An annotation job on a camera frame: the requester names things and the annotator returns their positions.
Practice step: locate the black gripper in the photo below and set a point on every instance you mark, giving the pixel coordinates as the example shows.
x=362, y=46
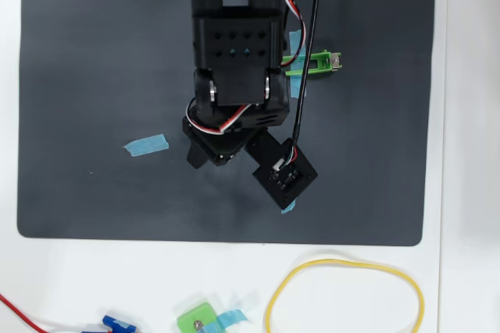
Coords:
x=216, y=150

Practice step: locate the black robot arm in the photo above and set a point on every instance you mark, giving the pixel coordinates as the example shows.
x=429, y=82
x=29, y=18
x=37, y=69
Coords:
x=234, y=44

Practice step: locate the green battery holder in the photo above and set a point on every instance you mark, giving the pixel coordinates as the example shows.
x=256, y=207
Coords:
x=324, y=60

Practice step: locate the blue masking tape piece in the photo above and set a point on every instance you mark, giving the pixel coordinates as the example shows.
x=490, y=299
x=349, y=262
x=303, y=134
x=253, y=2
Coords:
x=288, y=208
x=148, y=144
x=232, y=316

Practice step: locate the long blue masking tape strip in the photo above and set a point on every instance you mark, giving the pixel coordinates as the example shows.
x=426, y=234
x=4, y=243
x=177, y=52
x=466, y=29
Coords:
x=297, y=83

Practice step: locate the dark grey textured mat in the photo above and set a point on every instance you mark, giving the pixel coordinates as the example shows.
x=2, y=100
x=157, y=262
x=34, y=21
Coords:
x=97, y=55

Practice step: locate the small green printed block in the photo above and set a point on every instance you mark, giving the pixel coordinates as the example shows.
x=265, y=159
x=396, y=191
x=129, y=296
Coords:
x=193, y=319

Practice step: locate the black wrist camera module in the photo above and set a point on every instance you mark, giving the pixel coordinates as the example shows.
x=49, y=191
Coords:
x=289, y=180

